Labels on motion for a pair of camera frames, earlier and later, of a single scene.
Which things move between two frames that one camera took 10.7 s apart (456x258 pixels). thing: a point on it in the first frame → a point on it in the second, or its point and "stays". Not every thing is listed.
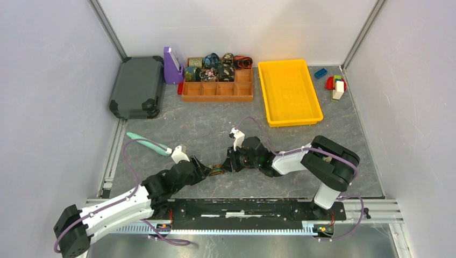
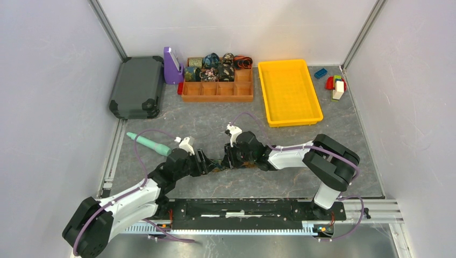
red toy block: [329, 83] stays
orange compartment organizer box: [241, 90] stays
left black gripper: [200, 172] → [202, 167]
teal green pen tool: [151, 144] stays
